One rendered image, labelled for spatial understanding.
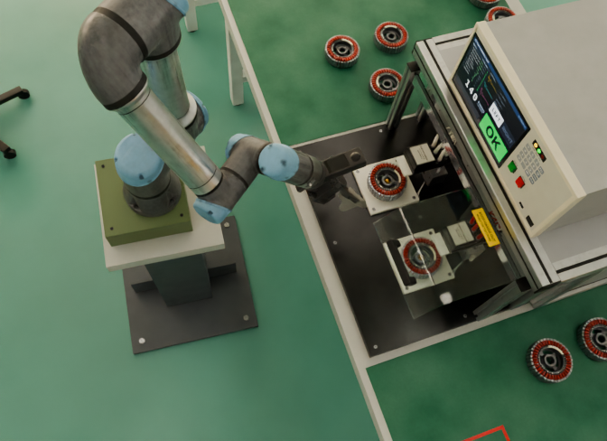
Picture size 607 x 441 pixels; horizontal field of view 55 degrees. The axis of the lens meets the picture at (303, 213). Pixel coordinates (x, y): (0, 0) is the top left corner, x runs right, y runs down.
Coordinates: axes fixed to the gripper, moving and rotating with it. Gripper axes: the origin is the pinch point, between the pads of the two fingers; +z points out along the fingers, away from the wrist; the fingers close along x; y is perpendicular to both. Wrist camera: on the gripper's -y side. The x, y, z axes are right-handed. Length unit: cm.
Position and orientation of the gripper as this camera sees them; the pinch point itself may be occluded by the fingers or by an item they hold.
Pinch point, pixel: (356, 182)
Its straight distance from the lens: 150.9
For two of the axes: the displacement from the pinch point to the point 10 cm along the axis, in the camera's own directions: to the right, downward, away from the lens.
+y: -7.5, 5.3, 4.0
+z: 5.4, 1.3, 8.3
